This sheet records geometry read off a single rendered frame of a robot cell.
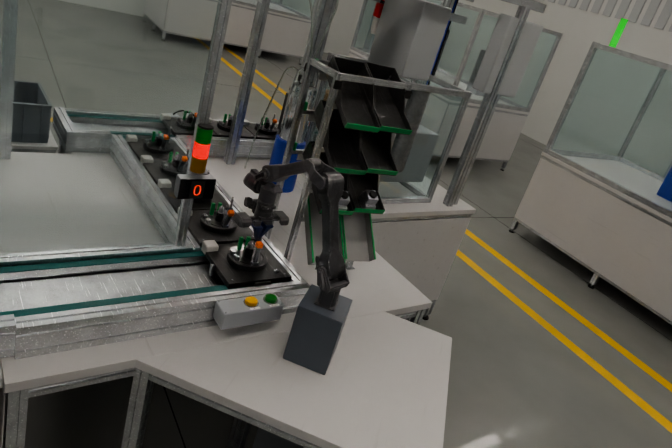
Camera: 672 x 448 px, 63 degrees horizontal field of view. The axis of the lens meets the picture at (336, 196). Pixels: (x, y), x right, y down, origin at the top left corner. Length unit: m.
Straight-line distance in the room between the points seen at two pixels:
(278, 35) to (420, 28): 8.43
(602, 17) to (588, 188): 6.14
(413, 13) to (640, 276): 3.28
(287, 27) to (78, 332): 9.92
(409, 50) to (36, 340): 2.07
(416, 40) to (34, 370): 2.15
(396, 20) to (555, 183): 3.16
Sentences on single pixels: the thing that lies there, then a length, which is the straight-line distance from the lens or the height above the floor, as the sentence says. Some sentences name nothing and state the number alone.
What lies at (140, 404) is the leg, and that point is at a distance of 1.78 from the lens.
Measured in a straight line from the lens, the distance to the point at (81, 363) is 1.64.
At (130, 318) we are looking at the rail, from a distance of 1.67.
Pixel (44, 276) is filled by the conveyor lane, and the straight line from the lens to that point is 1.85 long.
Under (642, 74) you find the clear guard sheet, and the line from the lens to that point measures 5.40.
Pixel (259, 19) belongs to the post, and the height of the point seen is 1.64.
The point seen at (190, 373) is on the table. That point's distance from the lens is 1.64.
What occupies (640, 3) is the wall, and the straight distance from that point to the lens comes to 10.93.
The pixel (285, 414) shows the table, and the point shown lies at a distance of 1.59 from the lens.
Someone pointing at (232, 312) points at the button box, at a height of 0.96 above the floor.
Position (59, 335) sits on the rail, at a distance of 1.64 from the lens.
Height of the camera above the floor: 1.97
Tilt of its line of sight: 22 degrees down
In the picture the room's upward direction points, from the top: 17 degrees clockwise
